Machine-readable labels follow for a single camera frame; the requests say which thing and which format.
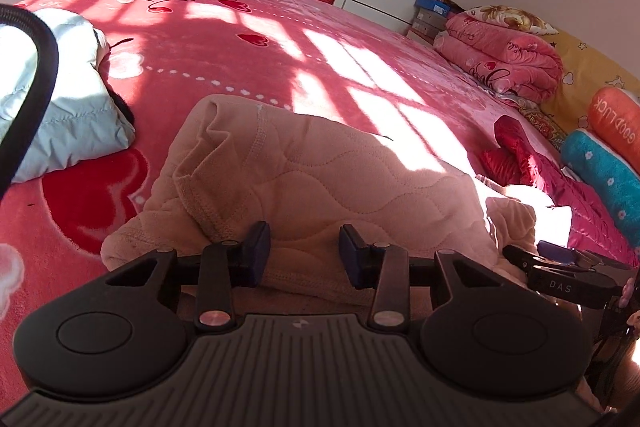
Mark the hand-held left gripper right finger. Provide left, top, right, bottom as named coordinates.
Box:
left=338, top=223, right=506, bottom=334

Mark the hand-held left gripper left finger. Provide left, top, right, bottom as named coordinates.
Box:
left=105, top=221, right=272, bottom=334

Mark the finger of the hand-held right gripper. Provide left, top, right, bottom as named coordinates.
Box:
left=537, top=241, right=633, bottom=272
left=502, top=244, right=626, bottom=309

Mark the pink quilted garment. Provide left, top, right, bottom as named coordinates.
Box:
left=100, top=94, right=573, bottom=308

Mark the person's right hand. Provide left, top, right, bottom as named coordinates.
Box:
left=620, top=282, right=640, bottom=330

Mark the red down jacket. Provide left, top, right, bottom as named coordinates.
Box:
left=481, top=114, right=640, bottom=269

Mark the teal flower bolster pillow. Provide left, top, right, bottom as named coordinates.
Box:
left=560, top=129, right=640, bottom=248

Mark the patterned bed sheet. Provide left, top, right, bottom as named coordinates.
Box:
left=515, top=99, right=568, bottom=152

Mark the orange bolster pillow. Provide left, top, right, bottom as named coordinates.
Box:
left=586, top=87, right=640, bottom=172

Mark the yellow printed headboard cover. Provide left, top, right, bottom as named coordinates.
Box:
left=540, top=29, right=640, bottom=128

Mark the folded pink quilt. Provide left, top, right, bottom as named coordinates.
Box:
left=434, top=12, right=564, bottom=104

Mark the pink heart print bed blanket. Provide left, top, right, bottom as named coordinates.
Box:
left=0, top=0, right=640, bottom=408

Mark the light blue down jacket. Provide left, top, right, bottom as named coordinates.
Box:
left=0, top=8, right=137, bottom=184

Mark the floral pillow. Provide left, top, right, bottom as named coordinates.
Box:
left=462, top=5, right=558, bottom=35

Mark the stack of shoe boxes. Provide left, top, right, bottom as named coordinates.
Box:
left=407, top=0, right=466, bottom=42

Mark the black corrugated hose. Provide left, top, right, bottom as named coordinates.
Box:
left=0, top=4, right=60, bottom=198

